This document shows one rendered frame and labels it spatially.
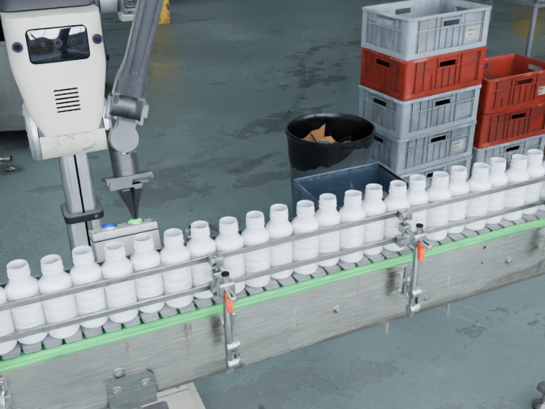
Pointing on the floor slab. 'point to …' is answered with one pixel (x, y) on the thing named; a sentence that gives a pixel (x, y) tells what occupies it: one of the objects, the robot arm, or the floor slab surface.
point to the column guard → (165, 14)
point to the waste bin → (326, 164)
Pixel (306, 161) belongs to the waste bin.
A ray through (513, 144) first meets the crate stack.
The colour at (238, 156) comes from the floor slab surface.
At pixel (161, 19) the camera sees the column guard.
